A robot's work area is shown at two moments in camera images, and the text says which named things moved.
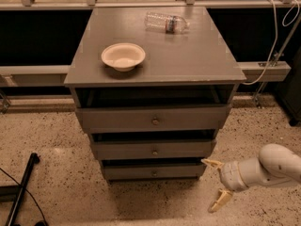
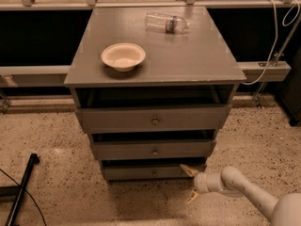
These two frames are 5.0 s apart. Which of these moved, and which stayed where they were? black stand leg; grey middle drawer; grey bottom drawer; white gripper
Moved: white gripper
Stayed: grey middle drawer; grey bottom drawer; black stand leg
